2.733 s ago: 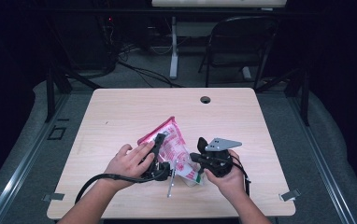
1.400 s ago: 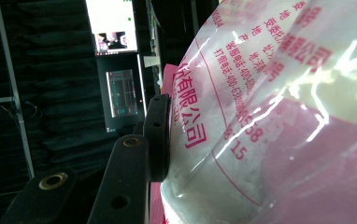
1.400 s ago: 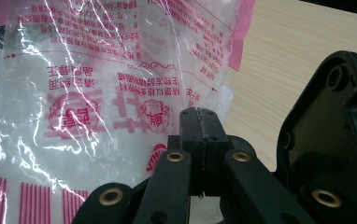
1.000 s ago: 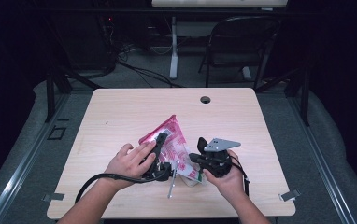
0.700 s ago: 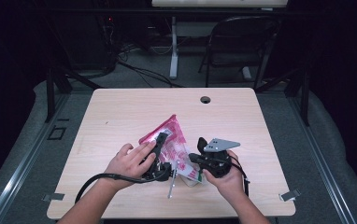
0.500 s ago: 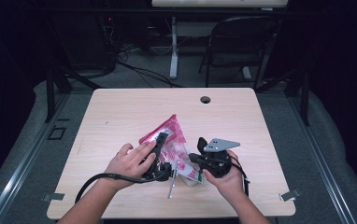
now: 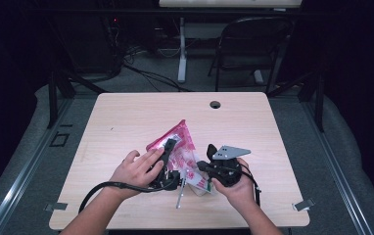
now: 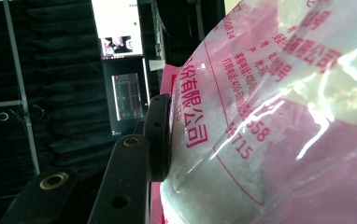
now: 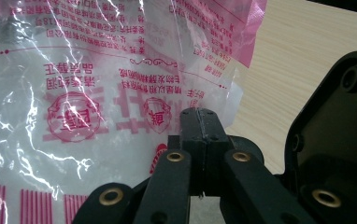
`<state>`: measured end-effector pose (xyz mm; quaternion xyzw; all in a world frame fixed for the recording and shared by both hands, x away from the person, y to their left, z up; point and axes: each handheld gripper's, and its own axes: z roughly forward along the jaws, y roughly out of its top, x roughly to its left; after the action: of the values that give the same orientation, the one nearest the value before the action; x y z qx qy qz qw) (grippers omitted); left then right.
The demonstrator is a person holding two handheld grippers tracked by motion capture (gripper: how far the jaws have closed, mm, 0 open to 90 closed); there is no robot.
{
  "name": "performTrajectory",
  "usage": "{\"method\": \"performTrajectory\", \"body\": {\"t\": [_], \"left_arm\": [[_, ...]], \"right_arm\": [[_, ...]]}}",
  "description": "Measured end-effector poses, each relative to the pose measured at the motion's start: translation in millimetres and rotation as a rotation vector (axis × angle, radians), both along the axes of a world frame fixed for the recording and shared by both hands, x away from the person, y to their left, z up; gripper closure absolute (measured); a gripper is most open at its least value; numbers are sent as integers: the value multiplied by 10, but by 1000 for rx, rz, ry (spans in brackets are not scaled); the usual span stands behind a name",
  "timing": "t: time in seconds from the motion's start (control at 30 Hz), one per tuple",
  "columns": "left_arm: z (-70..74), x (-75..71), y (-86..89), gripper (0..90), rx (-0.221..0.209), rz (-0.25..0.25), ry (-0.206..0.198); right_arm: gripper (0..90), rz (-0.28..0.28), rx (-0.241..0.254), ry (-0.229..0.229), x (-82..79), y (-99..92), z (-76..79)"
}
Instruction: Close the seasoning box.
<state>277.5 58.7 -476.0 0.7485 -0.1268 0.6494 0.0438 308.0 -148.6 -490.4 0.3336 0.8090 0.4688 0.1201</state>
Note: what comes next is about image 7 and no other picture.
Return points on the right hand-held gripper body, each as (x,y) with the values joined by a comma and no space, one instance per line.
(225,173)

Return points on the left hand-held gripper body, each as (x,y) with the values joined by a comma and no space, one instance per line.
(168,181)

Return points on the clear jar with black lid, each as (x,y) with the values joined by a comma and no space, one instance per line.
(211,151)

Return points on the pink and clear plastic bag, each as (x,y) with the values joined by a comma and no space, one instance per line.
(185,153)

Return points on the person's right hand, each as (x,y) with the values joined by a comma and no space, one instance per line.
(242,194)

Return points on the person's left hand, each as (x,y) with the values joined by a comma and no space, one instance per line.
(132,174)

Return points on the grey tape piece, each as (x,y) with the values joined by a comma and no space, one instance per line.
(57,206)
(304,204)

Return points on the white desk leg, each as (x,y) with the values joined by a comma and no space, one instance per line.
(182,65)
(258,77)

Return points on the black folding chair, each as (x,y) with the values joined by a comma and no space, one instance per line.
(247,62)

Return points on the black equipment cabinet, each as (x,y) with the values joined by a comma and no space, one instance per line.
(90,45)

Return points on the aluminium floor rail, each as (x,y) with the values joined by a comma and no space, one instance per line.
(22,182)
(338,173)

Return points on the black metal frame stand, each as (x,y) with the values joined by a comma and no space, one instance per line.
(52,98)
(320,104)

